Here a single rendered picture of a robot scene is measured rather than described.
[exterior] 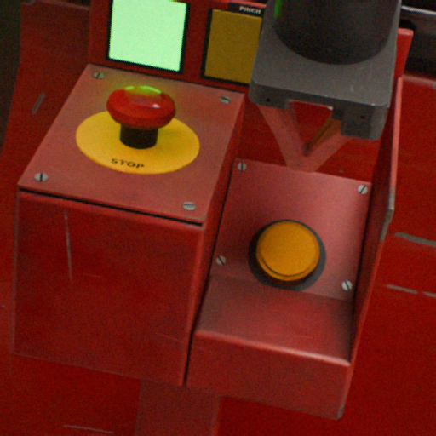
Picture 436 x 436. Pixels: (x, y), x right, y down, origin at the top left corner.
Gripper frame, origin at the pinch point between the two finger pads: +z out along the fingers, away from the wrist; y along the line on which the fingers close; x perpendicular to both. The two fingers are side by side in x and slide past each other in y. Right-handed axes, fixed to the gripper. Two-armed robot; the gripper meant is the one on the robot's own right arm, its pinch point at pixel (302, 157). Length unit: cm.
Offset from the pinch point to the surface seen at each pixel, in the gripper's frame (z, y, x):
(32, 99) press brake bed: 17.6, 18.6, 21.2
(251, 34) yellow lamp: 0.8, 10.6, 4.5
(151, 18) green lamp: 1.0, 10.6, 10.8
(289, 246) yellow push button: 7.8, 0.2, -0.3
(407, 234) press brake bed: 20.9, 15.1, -9.2
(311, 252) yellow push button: 7.8, 0.1, -1.7
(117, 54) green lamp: 3.8, 9.9, 12.7
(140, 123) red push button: 0.1, 0.4, 9.2
